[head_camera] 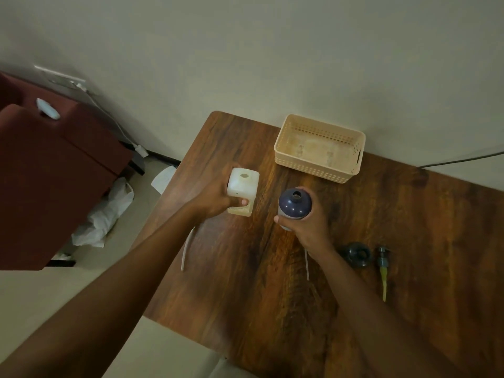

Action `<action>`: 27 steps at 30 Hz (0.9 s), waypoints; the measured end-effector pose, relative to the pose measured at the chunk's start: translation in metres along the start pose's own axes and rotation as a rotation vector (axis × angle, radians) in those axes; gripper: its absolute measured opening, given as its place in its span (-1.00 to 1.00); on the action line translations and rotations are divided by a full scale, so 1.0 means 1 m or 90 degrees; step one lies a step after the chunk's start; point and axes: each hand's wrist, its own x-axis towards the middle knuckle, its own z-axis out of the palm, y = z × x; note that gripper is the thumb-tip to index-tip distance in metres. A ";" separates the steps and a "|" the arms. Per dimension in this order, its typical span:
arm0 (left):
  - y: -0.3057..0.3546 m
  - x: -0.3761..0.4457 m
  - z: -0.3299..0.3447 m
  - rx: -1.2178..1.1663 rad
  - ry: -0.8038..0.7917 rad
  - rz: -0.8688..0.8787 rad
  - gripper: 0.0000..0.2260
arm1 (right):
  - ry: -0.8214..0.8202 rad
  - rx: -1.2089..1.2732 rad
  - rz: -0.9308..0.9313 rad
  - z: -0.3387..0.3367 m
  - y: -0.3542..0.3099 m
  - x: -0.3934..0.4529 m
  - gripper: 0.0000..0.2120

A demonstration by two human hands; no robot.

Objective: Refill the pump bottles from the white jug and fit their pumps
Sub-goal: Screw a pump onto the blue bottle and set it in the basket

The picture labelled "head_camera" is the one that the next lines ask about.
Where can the person's left hand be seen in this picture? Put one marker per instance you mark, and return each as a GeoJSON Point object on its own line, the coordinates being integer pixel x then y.
{"type": "Point", "coordinates": [210, 200]}

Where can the dark teal transparent bottle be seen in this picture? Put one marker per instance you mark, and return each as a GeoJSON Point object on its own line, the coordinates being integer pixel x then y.
{"type": "Point", "coordinates": [348, 257]}

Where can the person's right hand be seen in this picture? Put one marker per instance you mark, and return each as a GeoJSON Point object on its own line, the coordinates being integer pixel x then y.
{"type": "Point", "coordinates": [311, 232]}

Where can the blue and white bottle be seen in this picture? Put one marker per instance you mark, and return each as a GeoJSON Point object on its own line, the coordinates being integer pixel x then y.
{"type": "Point", "coordinates": [293, 204]}

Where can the person's right forearm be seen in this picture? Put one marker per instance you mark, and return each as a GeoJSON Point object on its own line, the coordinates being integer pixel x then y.
{"type": "Point", "coordinates": [378, 322]}

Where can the white sheet on floor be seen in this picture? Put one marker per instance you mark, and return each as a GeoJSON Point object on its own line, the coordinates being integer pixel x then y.
{"type": "Point", "coordinates": [163, 180]}

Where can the white pump head long tube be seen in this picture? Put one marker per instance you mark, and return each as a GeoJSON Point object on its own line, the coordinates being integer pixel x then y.
{"type": "Point", "coordinates": [184, 253]}

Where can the beige plastic basket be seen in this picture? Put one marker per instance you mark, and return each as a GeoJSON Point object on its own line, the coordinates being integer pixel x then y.
{"type": "Point", "coordinates": [319, 147]}

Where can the maroon sofa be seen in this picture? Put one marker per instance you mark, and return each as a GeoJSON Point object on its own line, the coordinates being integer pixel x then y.
{"type": "Point", "coordinates": [47, 185]}

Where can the light blue small object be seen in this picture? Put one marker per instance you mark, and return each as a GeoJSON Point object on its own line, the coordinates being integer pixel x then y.
{"type": "Point", "coordinates": [48, 109]}

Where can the person's left forearm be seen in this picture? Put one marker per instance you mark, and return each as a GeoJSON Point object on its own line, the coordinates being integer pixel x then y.
{"type": "Point", "coordinates": [110, 303]}

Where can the dark pump head yellow tube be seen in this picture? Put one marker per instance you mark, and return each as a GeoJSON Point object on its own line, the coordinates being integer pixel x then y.
{"type": "Point", "coordinates": [382, 261]}

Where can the white pump head short tube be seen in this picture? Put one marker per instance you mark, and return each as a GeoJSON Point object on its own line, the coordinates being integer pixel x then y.
{"type": "Point", "coordinates": [307, 267]}

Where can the white plastic bag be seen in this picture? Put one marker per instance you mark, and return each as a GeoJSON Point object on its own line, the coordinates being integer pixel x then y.
{"type": "Point", "coordinates": [104, 216]}

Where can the person's white clothing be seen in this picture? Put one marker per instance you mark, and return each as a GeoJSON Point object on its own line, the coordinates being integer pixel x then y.
{"type": "Point", "coordinates": [228, 370]}

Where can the large white soap bottle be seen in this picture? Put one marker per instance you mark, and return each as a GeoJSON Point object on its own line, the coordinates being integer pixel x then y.
{"type": "Point", "coordinates": [246, 185]}

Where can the white power adapter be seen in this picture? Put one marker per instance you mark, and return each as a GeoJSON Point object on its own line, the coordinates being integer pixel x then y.
{"type": "Point", "coordinates": [141, 150]}

